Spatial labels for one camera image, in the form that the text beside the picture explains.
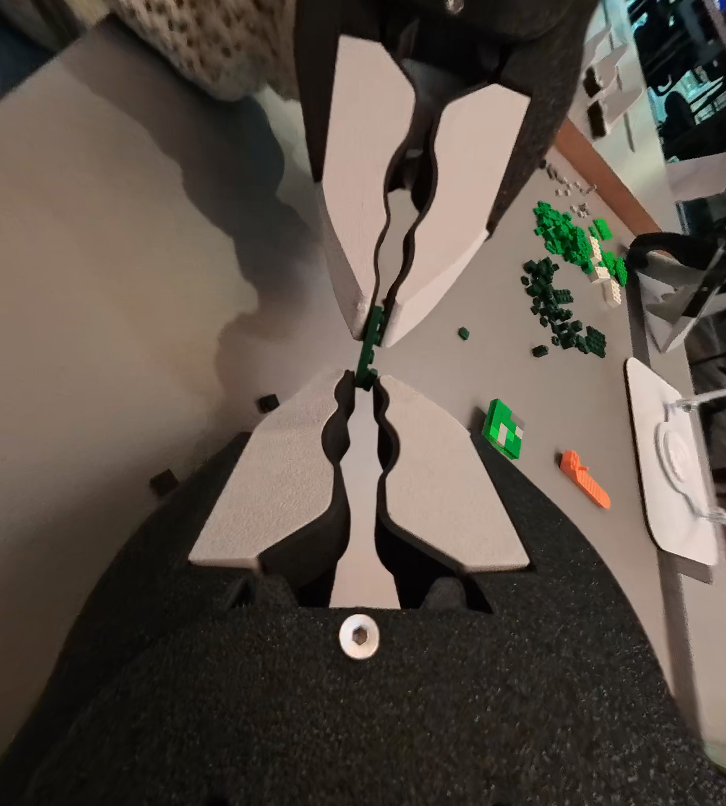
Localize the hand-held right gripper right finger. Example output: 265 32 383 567
372 375 532 607

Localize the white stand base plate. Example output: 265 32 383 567
625 357 721 566

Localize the black and white stand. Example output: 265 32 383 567
626 232 726 355

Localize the pile of grey lego pieces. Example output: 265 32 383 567
542 160 598 218

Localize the dark green lego plate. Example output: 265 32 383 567
357 306 390 379

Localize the person's left forearm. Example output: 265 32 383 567
102 0 304 102

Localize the orange brick separator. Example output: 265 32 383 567
558 450 612 510

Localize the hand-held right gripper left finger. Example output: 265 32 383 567
188 369 356 596

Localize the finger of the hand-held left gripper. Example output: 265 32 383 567
319 34 417 339
383 82 532 346

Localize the bright green lego assembly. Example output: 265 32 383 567
481 398 525 461

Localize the pile of bright green bricks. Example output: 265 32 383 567
532 201 592 268

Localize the pile of dark green bricks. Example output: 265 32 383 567
522 258 584 350

